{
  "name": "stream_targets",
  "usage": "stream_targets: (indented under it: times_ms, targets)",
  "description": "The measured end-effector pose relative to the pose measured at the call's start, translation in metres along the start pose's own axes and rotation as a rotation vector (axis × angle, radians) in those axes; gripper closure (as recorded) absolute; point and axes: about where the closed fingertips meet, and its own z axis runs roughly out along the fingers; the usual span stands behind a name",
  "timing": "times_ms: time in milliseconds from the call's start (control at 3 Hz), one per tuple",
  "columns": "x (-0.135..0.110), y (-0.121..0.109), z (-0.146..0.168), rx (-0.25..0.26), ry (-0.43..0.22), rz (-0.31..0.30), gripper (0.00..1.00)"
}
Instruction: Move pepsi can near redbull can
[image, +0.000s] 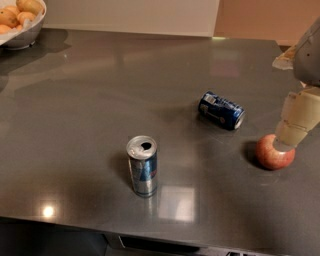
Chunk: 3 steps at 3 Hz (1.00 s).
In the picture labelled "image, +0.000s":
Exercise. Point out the red apple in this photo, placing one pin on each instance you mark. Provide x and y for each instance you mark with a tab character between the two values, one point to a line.
269	157

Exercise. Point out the orange fruit in bowl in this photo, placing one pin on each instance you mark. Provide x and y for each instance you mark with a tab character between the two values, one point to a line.
8	18
25	16
13	8
4	29
33	6

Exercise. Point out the blue pepsi can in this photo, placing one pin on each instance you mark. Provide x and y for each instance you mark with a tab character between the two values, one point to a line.
223	112

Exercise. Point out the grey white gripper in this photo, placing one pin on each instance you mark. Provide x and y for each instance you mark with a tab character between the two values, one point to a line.
309	58

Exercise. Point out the white fruit bowl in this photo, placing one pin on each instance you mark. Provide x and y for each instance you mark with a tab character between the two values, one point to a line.
22	36

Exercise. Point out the silver blue redbull can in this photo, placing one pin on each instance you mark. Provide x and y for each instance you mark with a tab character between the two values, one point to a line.
142	156

